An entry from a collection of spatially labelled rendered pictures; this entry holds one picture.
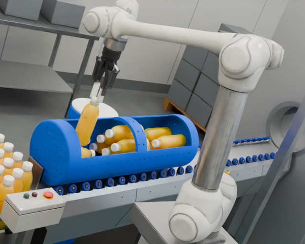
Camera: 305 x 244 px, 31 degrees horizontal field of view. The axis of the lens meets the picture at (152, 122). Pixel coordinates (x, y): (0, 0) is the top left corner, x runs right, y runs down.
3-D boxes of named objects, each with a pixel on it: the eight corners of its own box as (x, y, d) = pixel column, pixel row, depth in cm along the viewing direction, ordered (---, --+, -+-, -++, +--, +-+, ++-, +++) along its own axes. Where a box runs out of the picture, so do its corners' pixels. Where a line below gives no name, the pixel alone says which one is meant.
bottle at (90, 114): (77, 135, 238) (91, 98, 233) (90, 143, 237) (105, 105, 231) (69, 139, 232) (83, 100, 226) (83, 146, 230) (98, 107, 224)
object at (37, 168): (38, 192, 233) (46, 167, 229) (34, 193, 231) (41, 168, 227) (26, 179, 239) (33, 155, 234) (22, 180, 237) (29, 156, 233)
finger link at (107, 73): (112, 62, 223) (114, 62, 222) (107, 88, 226) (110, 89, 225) (105, 61, 220) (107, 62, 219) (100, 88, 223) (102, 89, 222)
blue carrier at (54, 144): (190, 175, 292) (205, 125, 284) (61, 197, 227) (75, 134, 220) (154, 153, 309) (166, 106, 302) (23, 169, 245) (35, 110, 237)
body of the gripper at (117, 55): (126, 53, 220) (119, 73, 223) (113, 44, 225) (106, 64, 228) (113, 51, 215) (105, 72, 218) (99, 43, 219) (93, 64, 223)
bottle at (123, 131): (131, 133, 273) (104, 136, 259) (136, 121, 270) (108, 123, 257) (141, 141, 269) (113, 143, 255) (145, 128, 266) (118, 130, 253)
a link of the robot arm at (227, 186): (226, 223, 225) (249, 180, 217) (211, 240, 208) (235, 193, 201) (193, 203, 230) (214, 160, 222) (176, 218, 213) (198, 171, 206)
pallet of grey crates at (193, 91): (268, 159, 640) (312, 67, 598) (220, 158, 590) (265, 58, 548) (207, 111, 724) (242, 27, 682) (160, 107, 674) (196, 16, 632)
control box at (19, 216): (58, 223, 205) (66, 201, 201) (13, 234, 190) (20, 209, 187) (44, 208, 211) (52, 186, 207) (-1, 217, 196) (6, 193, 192)
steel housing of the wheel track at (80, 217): (276, 195, 395) (296, 155, 383) (22, 264, 235) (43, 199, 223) (246, 174, 411) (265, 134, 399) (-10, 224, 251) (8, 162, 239)
